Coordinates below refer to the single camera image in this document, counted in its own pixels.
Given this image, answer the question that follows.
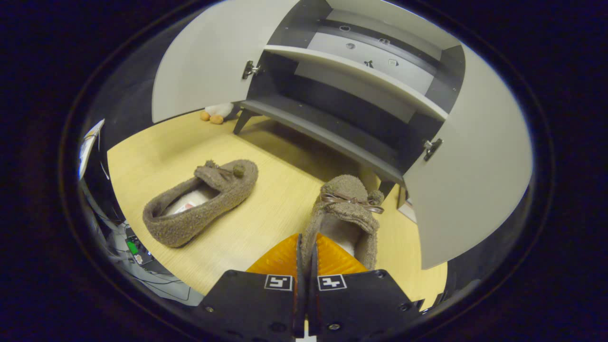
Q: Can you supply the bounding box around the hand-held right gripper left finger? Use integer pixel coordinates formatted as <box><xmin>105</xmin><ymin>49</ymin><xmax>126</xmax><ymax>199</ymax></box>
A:
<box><xmin>192</xmin><ymin>233</ymin><xmax>305</xmax><ymax>342</ymax></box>

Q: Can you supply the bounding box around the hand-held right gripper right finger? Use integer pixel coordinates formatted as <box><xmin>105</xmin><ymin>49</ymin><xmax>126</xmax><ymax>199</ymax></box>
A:
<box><xmin>308</xmin><ymin>233</ymin><xmax>426</xmax><ymax>342</ymax></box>

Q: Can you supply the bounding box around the brown fluffy shoe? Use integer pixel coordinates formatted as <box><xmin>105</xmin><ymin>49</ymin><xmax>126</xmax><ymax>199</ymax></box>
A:
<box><xmin>301</xmin><ymin>174</ymin><xmax>385</xmax><ymax>271</ymax></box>
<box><xmin>142</xmin><ymin>159</ymin><xmax>259</xmax><ymax>248</ymax></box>

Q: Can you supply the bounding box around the grey shoe cabinet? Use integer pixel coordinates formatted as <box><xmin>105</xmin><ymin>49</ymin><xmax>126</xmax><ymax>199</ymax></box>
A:
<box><xmin>233</xmin><ymin>0</ymin><xmax>467</xmax><ymax>200</ymax></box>

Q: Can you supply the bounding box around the metal door hinge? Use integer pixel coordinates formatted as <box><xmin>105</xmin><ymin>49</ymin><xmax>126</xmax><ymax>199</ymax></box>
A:
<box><xmin>423</xmin><ymin>138</ymin><xmax>443</xmax><ymax>162</ymax></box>
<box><xmin>242</xmin><ymin>60</ymin><xmax>263</xmax><ymax>80</ymax></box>

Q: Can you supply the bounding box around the white cabinet shelf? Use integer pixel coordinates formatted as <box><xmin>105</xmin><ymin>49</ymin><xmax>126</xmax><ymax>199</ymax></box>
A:
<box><xmin>264</xmin><ymin>44</ymin><xmax>448</xmax><ymax>122</ymax></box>

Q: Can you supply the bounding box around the black device with green light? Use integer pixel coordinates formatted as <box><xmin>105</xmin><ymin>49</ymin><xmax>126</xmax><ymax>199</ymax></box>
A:
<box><xmin>124</xmin><ymin>227</ymin><xmax>153</xmax><ymax>266</ymax></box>

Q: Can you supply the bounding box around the penguin plush toy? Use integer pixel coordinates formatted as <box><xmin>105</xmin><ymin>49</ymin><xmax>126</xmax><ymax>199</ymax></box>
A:
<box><xmin>199</xmin><ymin>102</ymin><xmax>236</xmax><ymax>125</ymax></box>

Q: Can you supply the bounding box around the black backdrop cloth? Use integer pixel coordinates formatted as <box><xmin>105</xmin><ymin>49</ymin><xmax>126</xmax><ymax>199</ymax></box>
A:
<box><xmin>81</xmin><ymin>24</ymin><xmax>164</xmax><ymax>152</ymax></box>

